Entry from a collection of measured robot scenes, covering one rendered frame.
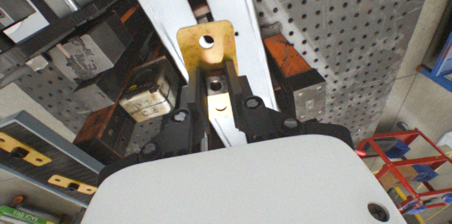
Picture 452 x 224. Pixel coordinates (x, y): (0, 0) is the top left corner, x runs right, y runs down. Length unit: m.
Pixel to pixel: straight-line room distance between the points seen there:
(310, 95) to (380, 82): 0.72
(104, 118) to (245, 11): 0.39
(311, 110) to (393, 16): 0.58
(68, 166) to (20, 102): 1.97
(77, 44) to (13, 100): 2.07
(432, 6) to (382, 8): 1.34
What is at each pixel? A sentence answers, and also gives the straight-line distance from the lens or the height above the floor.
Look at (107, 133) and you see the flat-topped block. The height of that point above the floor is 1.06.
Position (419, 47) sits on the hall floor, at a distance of 2.46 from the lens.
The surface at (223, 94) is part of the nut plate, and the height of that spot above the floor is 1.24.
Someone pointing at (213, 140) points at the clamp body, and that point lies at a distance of 0.79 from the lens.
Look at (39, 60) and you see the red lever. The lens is 0.39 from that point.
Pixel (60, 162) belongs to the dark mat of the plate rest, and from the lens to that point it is 0.44.
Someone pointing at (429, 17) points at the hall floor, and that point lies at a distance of 2.32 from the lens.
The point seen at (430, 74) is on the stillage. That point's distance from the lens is 2.54.
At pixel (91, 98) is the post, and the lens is 0.38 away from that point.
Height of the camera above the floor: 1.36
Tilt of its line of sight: 50 degrees down
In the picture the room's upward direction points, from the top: 171 degrees clockwise
